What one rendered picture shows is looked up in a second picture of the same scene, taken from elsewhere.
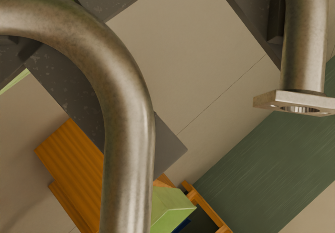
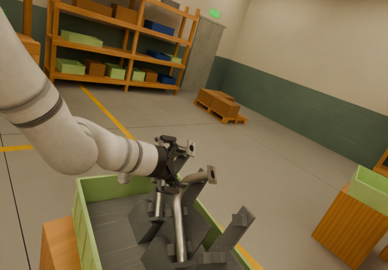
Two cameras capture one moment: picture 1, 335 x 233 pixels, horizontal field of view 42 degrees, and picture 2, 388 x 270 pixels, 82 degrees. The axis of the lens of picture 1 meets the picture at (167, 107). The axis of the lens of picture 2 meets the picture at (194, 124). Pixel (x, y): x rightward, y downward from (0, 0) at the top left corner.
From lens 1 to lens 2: 0.56 m
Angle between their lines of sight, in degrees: 37
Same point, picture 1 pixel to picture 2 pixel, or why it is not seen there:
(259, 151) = (332, 138)
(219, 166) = (351, 157)
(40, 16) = (175, 198)
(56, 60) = (189, 198)
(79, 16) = not seen: hidden behind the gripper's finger
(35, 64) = (190, 202)
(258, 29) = (184, 159)
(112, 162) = (194, 179)
